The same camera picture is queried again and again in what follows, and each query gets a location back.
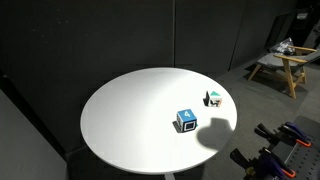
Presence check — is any wooden armchair with grey cushion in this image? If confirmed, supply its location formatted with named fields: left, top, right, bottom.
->
left=247, top=44, right=320, bottom=100

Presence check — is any white teal fabric pouch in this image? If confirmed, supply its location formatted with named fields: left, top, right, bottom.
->
left=203, top=90, right=223, bottom=109

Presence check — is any blue number four block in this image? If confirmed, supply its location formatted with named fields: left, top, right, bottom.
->
left=176, top=108, right=198, bottom=133

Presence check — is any crumpled silver plastic bag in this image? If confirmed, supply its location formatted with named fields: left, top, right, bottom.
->
left=269, top=37, right=297, bottom=56

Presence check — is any black blue spring clamp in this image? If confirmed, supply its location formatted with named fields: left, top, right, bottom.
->
left=254, top=121, right=313, bottom=148
left=229, top=147, right=297, bottom=180

